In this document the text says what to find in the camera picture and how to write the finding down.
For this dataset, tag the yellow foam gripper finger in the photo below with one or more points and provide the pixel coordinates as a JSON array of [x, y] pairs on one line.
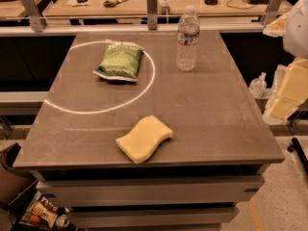
[[277, 27], [289, 90]]

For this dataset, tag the clear plastic water bottle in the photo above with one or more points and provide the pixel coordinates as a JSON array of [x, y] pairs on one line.
[[187, 39]]

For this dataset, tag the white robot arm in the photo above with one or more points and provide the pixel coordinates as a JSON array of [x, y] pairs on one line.
[[295, 39]]

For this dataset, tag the clear sanitizer bottle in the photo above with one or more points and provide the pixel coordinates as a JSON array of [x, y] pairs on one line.
[[258, 85]]

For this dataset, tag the black pole on floor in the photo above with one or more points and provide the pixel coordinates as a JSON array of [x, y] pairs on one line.
[[296, 146]]

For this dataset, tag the yellow sponge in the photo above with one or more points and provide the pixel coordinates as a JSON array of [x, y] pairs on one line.
[[141, 142]]

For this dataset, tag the green chip bag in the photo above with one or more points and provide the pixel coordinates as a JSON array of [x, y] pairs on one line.
[[120, 61]]

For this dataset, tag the brown snack box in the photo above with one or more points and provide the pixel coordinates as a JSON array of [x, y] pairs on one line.
[[41, 211]]

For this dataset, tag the brown bin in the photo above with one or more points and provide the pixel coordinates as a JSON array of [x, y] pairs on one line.
[[12, 181]]

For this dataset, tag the black handled scissors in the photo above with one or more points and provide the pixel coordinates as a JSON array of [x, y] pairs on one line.
[[112, 4]]

